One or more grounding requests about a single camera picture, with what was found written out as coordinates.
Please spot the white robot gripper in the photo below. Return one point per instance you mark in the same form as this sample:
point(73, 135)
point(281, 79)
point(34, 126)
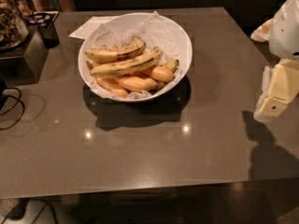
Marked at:
point(286, 32)

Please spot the orange banana right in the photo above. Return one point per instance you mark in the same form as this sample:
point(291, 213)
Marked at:
point(159, 73)

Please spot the dark box stand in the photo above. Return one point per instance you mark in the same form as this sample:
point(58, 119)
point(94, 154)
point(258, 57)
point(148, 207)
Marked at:
point(24, 64)

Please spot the orange banana lower left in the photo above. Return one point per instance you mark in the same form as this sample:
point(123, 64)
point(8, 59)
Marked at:
point(108, 84)

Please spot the orange banana centre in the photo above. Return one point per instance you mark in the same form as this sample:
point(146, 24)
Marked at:
point(139, 83)

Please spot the long spotted yellow banana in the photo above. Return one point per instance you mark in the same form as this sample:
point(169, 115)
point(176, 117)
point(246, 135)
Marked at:
point(128, 66)

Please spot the white bowl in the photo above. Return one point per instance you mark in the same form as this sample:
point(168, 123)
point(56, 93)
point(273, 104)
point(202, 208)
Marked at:
point(183, 44)

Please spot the white paper sheet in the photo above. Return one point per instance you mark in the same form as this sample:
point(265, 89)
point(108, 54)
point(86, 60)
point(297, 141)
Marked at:
point(87, 28)

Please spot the upper spotted yellow banana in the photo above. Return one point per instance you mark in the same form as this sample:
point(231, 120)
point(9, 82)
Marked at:
point(104, 55)

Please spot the small right yellow banana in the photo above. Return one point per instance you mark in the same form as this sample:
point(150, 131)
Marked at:
point(171, 65)

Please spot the glass jar with snacks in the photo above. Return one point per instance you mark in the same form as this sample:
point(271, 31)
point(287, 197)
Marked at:
point(13, 28)

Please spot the orange banana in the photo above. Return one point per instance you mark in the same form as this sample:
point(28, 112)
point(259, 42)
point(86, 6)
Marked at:
point(108, 84)
point(159, 73)
point(139, 83)

